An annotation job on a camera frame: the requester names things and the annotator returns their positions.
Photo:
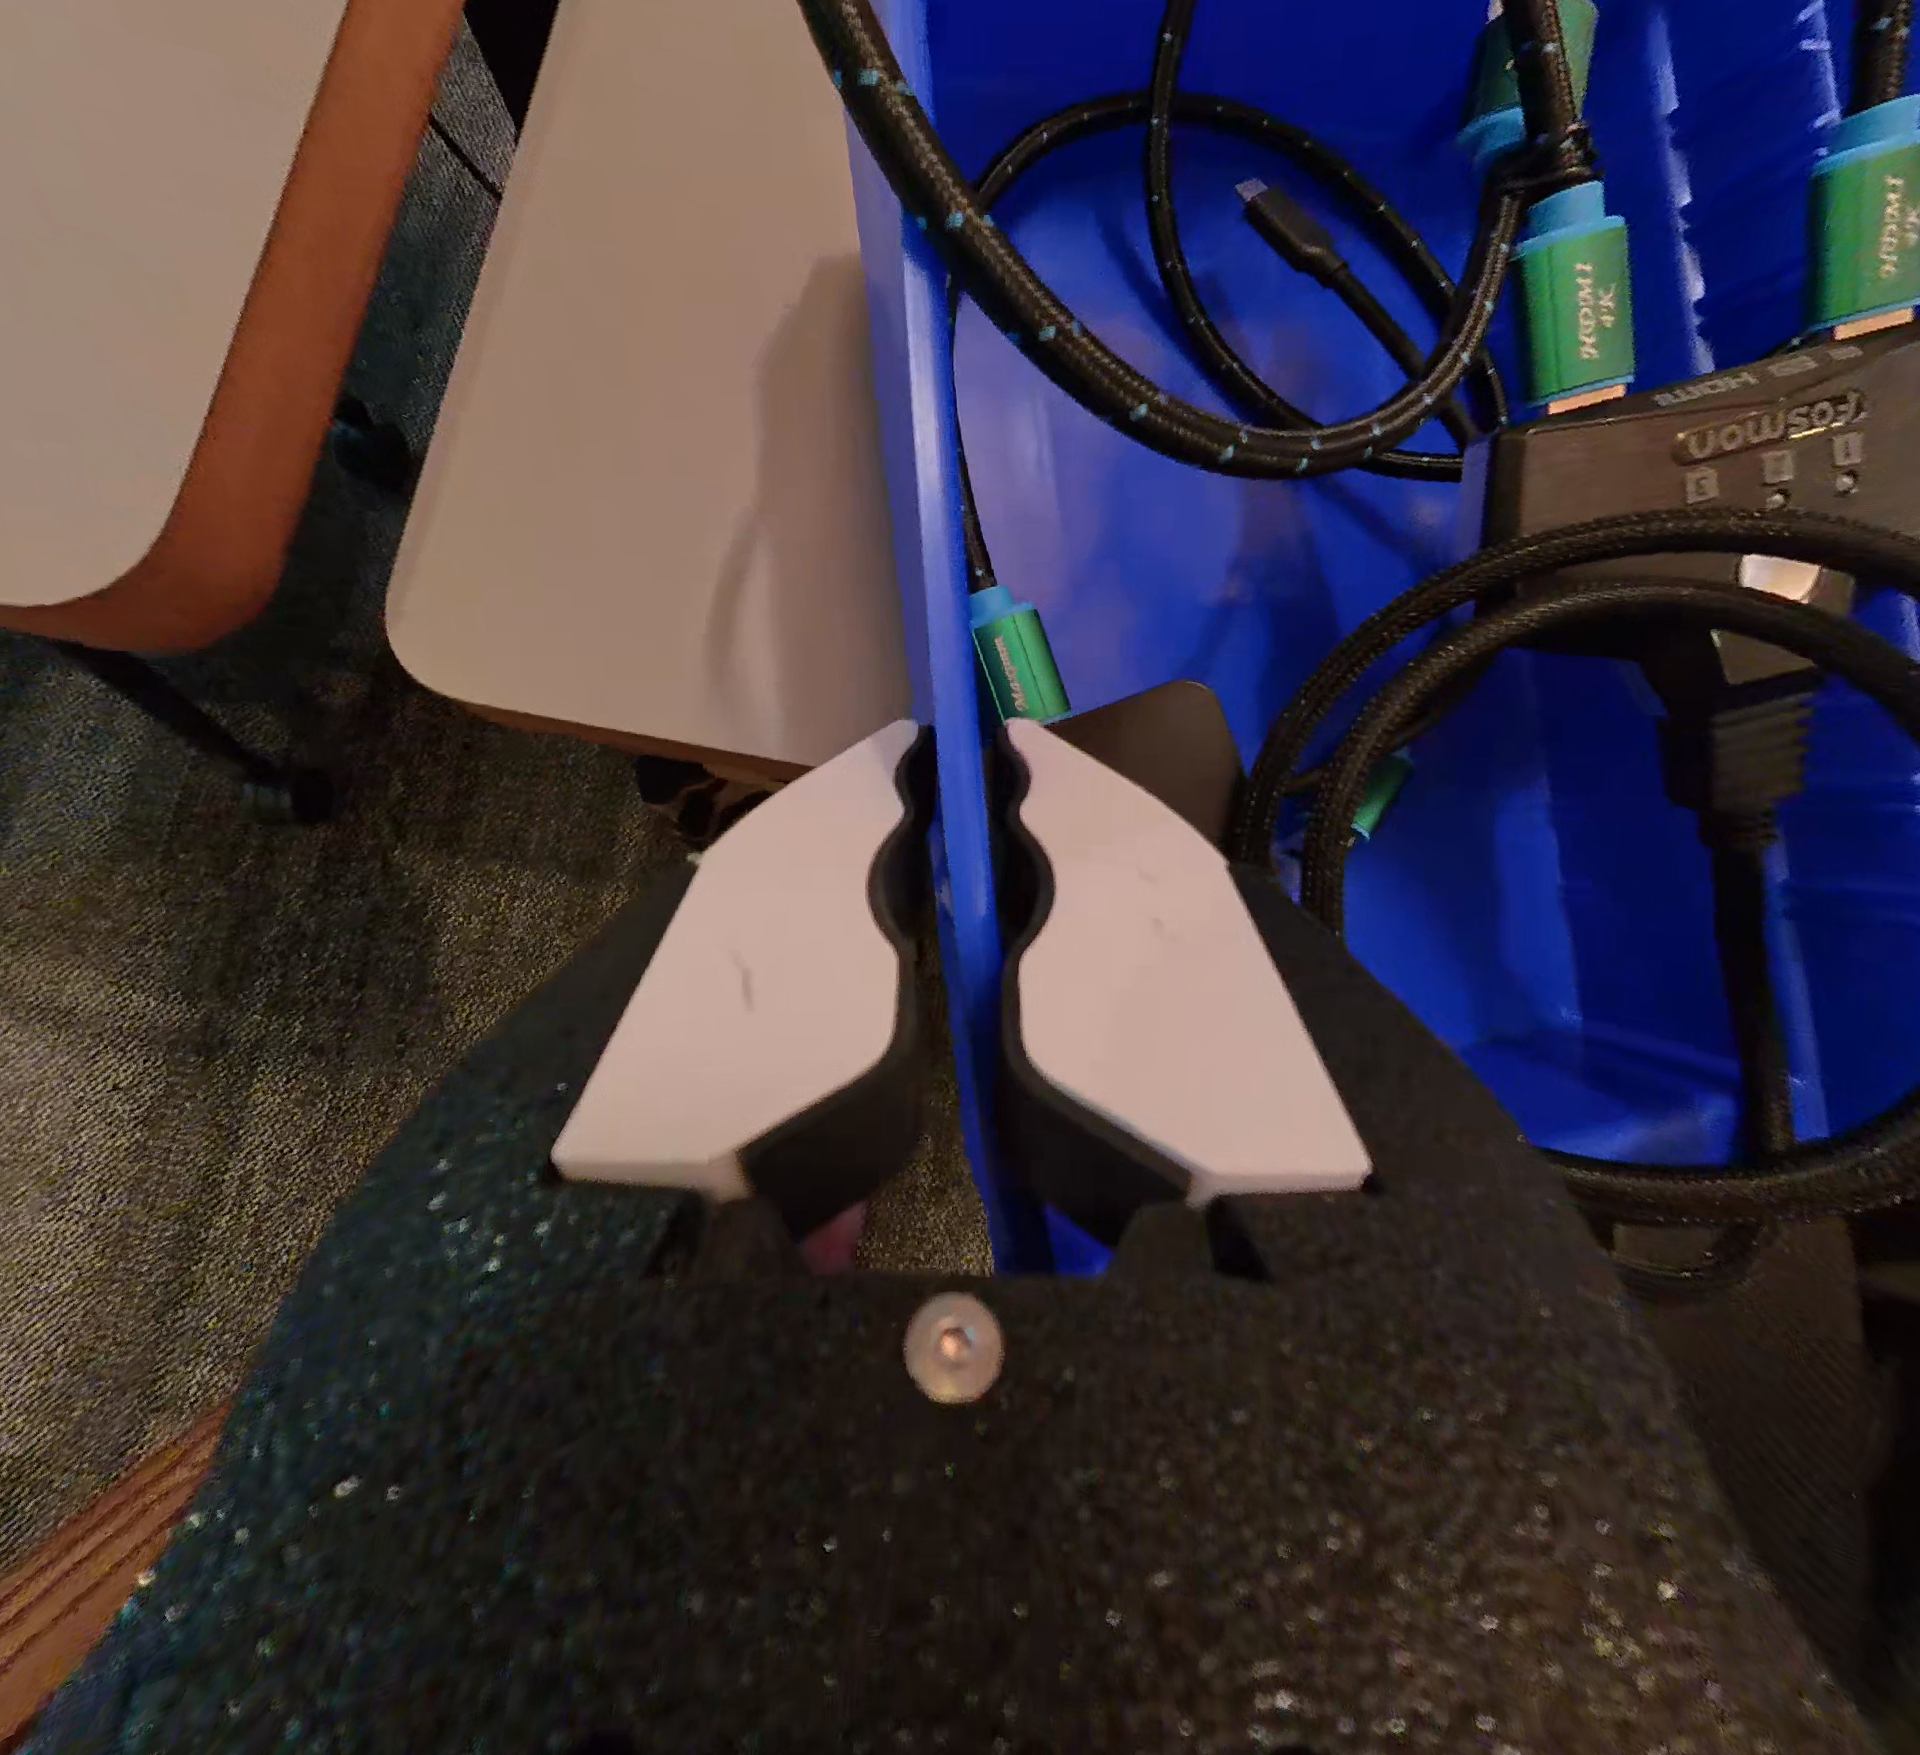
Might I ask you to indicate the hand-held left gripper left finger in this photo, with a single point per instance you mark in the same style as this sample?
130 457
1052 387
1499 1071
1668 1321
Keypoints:
751 991

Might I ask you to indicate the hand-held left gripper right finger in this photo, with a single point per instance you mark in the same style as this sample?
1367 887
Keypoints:
1185 1021

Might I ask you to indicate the blue plastic bin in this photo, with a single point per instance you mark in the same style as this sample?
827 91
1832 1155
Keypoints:
1530 917

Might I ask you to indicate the black HDMI switch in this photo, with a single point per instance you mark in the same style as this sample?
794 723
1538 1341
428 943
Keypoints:
1591 473

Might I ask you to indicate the small black box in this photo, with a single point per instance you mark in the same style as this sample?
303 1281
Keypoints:
1162 759

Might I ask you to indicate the black ribbed casing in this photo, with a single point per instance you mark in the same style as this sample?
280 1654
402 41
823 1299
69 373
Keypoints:
1771 1367

